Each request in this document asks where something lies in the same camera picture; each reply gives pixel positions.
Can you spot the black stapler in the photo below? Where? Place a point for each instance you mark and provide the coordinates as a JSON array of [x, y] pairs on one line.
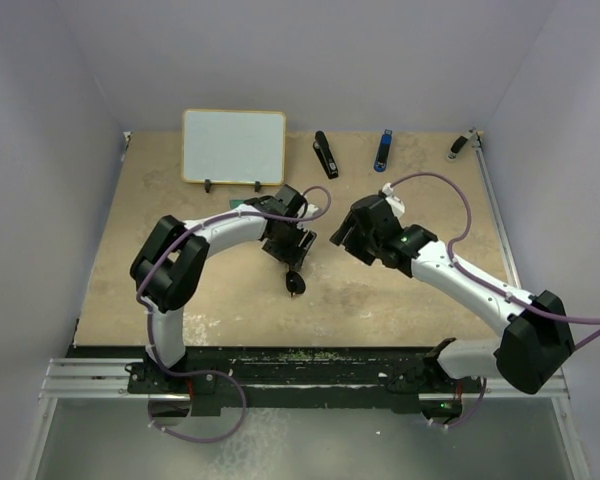
[[322, 150]]

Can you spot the blue stapler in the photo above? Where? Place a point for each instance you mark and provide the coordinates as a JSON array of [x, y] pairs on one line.
[[382, 154]]

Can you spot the green lined glasses case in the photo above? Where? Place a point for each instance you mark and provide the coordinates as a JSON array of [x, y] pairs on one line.
[[234, 203]]

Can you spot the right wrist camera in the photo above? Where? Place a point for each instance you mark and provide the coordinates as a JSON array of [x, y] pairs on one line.
[[396, 204]]

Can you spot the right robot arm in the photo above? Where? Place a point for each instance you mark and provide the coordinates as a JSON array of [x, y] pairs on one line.
[[533, 340]]

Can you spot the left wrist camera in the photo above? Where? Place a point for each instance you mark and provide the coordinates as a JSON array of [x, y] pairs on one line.
[[308, 211]]

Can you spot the aluminium rail frame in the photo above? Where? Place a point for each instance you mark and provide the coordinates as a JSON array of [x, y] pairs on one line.
[[91, 430]]

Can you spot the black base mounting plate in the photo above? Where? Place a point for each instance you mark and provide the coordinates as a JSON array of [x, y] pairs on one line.
[[207, 380]]

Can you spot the aviator sunglasses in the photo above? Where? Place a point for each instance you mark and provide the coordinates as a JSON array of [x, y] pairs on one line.
[[295, 283]]

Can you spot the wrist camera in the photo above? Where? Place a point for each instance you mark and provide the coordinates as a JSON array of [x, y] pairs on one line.
[[308, 211], [396, 204]]

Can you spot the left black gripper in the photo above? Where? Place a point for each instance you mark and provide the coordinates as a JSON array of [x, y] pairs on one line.
[[293, 255]]

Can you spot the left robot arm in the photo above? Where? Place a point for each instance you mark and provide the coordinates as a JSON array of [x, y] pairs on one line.
[[168, 268]]

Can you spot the black handled tool at corner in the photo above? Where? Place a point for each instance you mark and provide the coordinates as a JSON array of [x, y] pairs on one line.
[[470, 138]]

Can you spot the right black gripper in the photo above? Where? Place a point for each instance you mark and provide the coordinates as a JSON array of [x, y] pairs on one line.
[[350, 241]]

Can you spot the small whiteboard yellow frame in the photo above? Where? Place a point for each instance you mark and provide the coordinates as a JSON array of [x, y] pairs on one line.
[[233, 147]]

